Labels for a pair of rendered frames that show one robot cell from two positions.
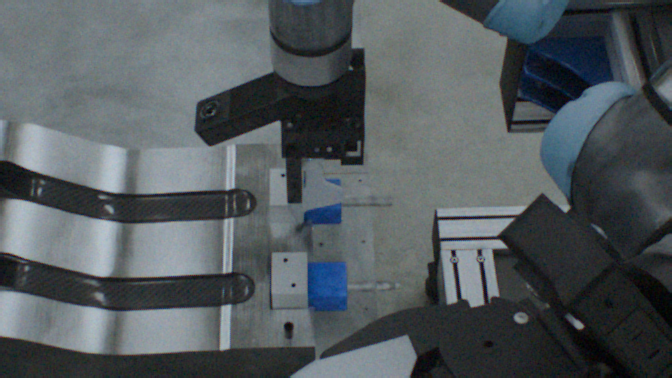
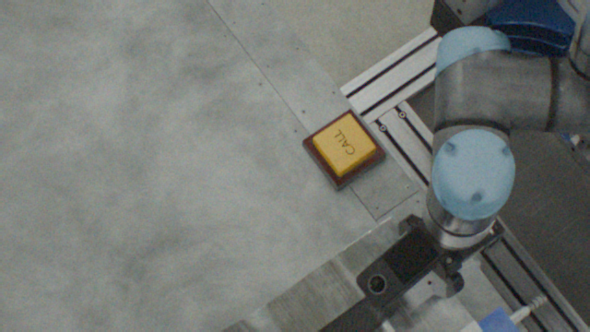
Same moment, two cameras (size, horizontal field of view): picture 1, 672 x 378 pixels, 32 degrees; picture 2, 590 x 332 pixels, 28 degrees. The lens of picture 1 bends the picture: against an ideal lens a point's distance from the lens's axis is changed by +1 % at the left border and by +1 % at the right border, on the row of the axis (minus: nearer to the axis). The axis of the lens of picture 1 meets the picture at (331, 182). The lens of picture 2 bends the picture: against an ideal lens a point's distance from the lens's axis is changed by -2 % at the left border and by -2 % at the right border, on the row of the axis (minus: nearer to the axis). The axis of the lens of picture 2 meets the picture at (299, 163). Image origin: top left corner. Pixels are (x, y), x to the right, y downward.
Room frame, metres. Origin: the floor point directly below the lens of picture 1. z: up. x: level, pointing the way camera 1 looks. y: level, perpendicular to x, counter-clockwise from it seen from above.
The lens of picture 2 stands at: (0.53, 0.36, 2.31)
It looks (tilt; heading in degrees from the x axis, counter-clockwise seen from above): 71 degrees down; 326
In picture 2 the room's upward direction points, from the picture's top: straight up
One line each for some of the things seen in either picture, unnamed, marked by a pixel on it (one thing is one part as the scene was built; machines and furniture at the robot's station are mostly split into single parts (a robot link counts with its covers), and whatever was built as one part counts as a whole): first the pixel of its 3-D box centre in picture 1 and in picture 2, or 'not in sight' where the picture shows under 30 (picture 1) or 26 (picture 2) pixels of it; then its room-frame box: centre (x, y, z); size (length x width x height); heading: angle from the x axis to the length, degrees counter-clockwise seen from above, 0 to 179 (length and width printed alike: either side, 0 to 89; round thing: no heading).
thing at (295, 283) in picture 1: (336, 286); (502, 326); (0.64, -0.01, 0.89); 0.13 x 0.05 x 0.05; 92
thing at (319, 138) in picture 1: (319, 103); (455, 226); (0.75, 0.01, 1.05); 0.09 x 0.08 x 0.12; 92
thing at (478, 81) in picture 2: not in sight; (489, 88); (0.82, -0.06, 1.21); 0.11 x 0.11 x 0.08; 52
